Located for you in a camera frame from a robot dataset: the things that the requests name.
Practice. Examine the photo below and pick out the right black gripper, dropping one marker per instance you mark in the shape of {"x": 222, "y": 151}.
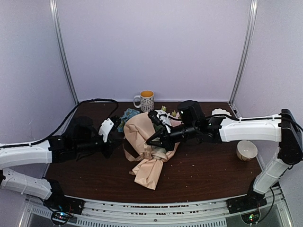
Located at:
{"x": 164, "y": 136}

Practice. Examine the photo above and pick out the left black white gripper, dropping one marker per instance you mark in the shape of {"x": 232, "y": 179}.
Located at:
{"x": 110, "y": 145}

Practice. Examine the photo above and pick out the beige ribbon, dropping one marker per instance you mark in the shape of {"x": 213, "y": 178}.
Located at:
{"x": 137, "y": 156}

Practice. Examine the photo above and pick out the green and tan wrapping paper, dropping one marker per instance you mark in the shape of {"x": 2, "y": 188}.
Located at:
{"x": 137, "y": 130}

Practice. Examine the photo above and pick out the blue hydrangea fake flower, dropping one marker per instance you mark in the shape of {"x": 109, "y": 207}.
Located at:
{"x": 128, "y": 114}

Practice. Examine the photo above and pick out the white mug with orange inside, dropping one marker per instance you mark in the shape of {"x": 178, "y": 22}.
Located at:
{"x": 144, "y": 101}

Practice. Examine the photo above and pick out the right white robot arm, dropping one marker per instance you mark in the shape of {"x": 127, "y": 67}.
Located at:
{"x": 281, "y": 129}

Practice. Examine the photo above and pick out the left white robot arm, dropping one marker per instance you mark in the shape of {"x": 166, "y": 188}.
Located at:
{"x": 53, "y": 149}

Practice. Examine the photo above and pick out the white scalloped dish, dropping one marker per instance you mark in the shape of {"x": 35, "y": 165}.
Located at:
{"x": 219, "y": 111}

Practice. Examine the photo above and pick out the left circuit board with leds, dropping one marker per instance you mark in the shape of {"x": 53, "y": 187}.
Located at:
{"x": 60, "y": 218}

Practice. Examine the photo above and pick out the circuit board with leds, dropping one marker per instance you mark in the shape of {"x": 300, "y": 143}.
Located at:
{"x": 60, "y": 218}
{"x": 250, "y": 218}

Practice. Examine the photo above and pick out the white round bowl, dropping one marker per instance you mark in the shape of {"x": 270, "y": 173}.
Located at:
{"x": 246, "y": 150}

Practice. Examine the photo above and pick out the right circuit board with leds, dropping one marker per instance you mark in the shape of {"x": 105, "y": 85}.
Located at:
{"x": 250, "y": 218}

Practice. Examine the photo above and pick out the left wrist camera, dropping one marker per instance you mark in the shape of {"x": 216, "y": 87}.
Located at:
{"x": 81, "y": 132}

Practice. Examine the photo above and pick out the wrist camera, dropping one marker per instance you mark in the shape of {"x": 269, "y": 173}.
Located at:
{"x": 190, "y": 111}
{"x": 81, "y": 132}

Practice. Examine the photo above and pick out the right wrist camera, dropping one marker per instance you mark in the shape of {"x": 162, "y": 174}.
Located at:
{"x": 190, "y": 111}

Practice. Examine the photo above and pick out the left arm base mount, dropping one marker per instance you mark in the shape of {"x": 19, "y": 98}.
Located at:
{"x": 59, "y": 201}

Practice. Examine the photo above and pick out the front aluminium rail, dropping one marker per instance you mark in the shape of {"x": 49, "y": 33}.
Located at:
{"x": 211, "y": 213}

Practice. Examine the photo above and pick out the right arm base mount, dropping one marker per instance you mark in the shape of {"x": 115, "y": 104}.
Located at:
{"x": 252, "y": 200}

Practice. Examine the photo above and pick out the left aluminium frame post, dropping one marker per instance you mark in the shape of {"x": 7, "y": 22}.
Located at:
{"x": 62, "y": 52}

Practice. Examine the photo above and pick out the aluminium frame post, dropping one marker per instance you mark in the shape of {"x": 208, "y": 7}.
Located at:
{"x": 245, "y": 51}
{"x": 62, "y": 52}

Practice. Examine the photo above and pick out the right aluminium frame post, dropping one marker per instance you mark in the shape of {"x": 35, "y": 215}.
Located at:
{"x": 245, "y": 51}

